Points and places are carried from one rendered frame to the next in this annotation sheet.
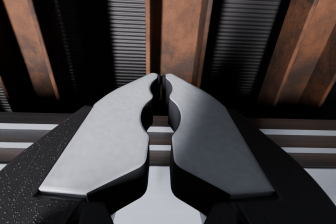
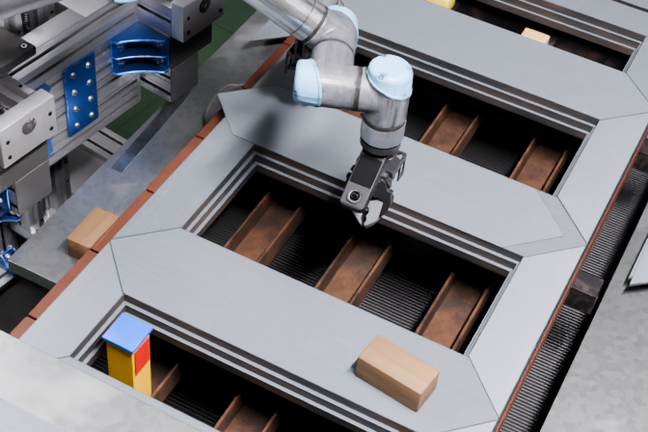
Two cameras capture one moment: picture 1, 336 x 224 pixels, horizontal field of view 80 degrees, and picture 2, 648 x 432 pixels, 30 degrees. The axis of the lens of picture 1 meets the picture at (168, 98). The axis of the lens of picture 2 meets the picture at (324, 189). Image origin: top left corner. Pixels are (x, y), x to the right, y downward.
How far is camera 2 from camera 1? 209 cm
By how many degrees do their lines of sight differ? 18
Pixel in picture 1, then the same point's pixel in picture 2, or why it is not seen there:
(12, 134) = (447, 238)
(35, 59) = (461, 310)
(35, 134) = (437, 234)
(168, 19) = (350, 290)
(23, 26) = (451, 328)
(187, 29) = (339, 281)
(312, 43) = (256, 238)
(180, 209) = not seen: hidden behind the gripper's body
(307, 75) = (263, 218)
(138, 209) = (409, 180)
